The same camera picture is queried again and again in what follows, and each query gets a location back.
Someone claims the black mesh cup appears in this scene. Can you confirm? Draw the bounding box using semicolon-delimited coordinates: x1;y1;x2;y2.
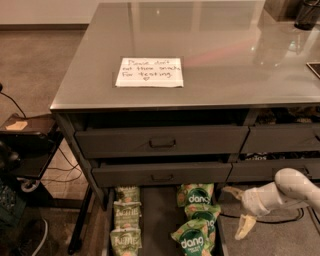
294;0;320;30

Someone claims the bottom left open drawer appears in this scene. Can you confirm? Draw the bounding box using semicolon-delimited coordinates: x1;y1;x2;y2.
101;186;228;256

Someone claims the white handwritten paper note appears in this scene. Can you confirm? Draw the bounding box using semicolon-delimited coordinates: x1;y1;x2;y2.
115;58;184;88

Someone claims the black cable on left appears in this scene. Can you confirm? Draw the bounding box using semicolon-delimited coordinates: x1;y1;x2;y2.
0;82;28;119

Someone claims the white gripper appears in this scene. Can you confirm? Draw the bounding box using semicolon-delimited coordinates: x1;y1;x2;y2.
222;186;277;240

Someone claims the green plastic crate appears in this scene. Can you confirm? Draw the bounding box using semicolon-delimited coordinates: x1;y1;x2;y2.
0;181;26;229

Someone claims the middle right grey drawer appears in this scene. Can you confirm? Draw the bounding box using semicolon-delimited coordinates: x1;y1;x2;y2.
228;158;320;182

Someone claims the tan sticky note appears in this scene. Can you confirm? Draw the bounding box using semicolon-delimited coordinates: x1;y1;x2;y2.
6;121;28;131

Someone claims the black floor cable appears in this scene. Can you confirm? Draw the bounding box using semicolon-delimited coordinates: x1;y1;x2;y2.
219;199;320;225

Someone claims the middle left grey drawer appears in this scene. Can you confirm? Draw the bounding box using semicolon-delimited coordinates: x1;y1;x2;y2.
92;162;231;187

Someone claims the black side stand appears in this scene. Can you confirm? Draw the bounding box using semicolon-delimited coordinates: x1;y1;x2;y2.
0;114;63;207

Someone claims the top left grey drawer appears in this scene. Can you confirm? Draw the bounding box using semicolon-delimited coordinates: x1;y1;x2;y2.
75;125;248;158

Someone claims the dark shoe white sole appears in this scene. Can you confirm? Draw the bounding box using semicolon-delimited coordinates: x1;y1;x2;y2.
16;219;48;256

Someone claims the green dang chip bag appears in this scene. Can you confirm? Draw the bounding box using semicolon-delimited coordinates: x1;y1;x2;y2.
184;204;221;234
171;219;211;256
177;183;214;207

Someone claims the top right grey drawer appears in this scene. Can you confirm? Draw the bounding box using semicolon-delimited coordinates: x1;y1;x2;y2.
242;123;320;153

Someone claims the front pale kettle chip bag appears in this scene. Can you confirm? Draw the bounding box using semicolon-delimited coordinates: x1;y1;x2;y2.
110;228;142;256

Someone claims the grey metal drawer cabinet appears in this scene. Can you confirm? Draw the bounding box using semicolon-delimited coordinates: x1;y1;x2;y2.
49;2;320;256

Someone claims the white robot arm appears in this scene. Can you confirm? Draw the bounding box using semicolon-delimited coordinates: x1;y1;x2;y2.
223;168;320;240

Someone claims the middle pale kettle chip bag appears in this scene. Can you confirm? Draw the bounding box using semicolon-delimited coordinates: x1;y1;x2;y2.
113;202;141;229

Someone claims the back pale kettle chip bag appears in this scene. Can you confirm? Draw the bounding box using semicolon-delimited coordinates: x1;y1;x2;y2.
116;186;140;203

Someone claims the pale kettle chip bag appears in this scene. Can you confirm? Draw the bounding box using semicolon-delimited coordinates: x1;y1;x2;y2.
116;186;140;203
113;202;141;229
110;228;142;256

